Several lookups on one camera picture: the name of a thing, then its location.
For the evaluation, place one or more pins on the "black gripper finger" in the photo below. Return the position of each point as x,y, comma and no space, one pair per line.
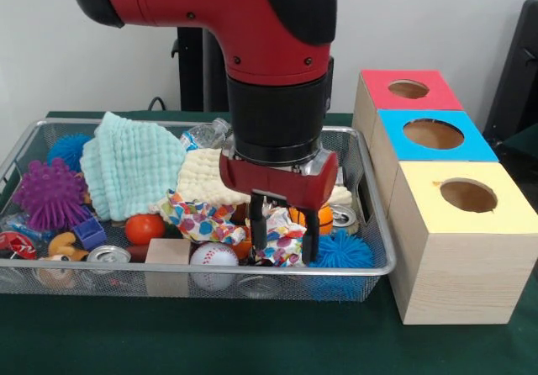
310,236
258,223

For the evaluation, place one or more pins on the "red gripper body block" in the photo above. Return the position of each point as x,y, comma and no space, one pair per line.
277,186

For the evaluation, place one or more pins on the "polka-dot paper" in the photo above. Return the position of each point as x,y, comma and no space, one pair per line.
286,244
197,219

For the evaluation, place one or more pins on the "wooden three-hole sorting box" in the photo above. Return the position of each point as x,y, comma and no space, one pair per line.
454,274

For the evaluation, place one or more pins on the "silver mesh bin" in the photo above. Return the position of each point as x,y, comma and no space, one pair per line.
105,288

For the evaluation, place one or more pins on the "orange toy basketball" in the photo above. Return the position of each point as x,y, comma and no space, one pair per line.
325,219

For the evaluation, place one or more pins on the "blue fuzzy ball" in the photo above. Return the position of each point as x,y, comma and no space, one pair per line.
344,251

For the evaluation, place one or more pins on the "white toy baseball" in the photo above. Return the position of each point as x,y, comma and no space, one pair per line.
214,255

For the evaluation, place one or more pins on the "cream cloth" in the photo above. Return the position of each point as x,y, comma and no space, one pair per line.
202,177

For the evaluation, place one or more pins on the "plain wooden block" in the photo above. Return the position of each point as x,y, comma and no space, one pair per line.
168,251

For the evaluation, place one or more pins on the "orange-red ball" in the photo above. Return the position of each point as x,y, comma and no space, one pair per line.
145,228

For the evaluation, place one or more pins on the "dark green tablecloth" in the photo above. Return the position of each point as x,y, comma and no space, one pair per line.
252,341

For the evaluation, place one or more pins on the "mint green cloth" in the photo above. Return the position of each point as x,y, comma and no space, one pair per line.
126,160

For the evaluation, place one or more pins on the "purple spiky ball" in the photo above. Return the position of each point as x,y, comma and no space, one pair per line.
50,194

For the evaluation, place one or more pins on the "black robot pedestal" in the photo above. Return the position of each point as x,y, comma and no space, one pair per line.
191,76

